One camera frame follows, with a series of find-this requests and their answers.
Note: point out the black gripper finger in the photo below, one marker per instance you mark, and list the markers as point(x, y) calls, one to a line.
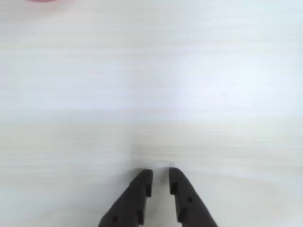
point(187, 203)
point(136, 196)

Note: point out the red rubber duck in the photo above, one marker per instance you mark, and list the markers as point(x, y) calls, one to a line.
point(42, 0)

